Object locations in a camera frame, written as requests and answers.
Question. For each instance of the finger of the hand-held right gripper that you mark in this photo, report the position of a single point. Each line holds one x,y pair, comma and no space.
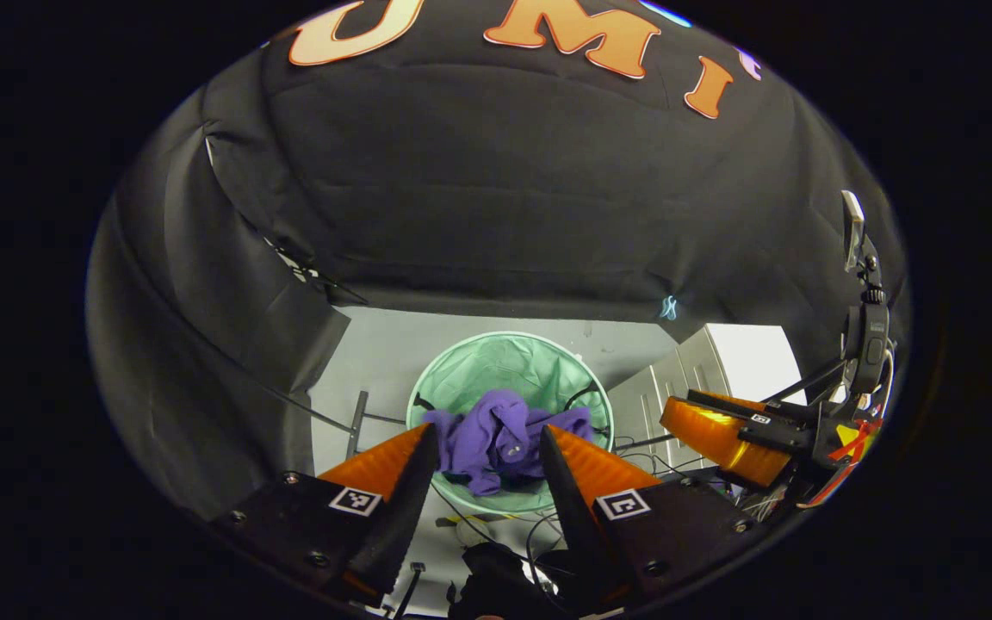
746,403
720,435

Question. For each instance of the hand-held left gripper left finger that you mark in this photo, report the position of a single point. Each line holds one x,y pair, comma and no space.
397,517

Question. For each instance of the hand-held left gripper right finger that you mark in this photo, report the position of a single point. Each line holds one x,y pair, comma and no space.
569,508

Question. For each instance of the purple shirt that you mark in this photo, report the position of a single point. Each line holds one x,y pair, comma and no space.
496,439

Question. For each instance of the green laundry hamper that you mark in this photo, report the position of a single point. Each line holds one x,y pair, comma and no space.
505,362

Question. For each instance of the black clothes rack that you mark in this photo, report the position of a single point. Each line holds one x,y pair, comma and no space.
358,426

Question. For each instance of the dark object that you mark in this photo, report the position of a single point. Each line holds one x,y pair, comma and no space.
505,590

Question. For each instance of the white rectangular device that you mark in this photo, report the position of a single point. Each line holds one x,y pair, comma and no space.
852,228

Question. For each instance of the black backdrop cloth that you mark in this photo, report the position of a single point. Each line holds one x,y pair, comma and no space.
505,215

